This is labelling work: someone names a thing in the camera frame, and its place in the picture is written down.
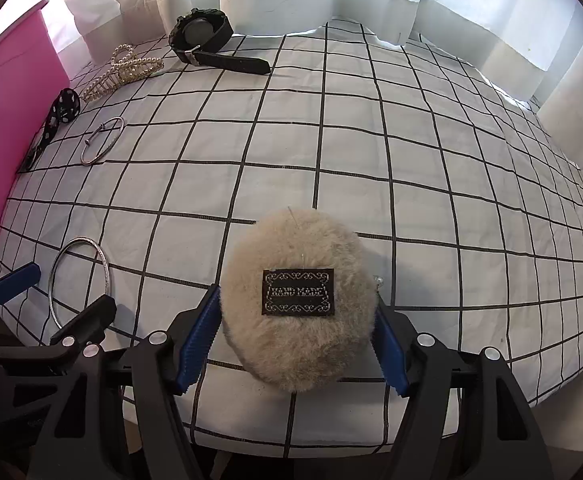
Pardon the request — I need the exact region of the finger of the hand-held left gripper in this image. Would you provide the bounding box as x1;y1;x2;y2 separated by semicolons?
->
0;262;41;313
50;294;118;356

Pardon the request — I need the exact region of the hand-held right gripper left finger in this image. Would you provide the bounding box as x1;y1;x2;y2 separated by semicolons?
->
30;283;222;480

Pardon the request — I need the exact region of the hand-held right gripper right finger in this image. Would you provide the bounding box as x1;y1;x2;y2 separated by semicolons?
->
370;294;555;480

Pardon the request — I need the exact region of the beige fluffy pouch black label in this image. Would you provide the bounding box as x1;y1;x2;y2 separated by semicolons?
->
220;208;380;394

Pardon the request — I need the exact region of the large silver bangle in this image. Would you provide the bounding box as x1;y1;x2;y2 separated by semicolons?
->
48;237;112;331

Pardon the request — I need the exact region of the pink plastic box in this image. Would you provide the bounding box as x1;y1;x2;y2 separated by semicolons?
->
0;0;72;252

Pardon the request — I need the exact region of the thin silver bangle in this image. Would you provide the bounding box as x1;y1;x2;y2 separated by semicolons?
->
80;116;126;166

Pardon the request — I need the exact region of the black polka dot hair bow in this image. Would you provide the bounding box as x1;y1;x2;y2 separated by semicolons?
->
18;88;81;174

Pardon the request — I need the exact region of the white black-grid bedsheet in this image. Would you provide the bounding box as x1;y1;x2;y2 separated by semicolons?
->
0;19;583;453

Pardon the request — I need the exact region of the pearl hair claw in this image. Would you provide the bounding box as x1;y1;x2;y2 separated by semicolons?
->
80;43;165;106

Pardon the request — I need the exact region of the black wrist watch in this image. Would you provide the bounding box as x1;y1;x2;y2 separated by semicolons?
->
168;7;272;75

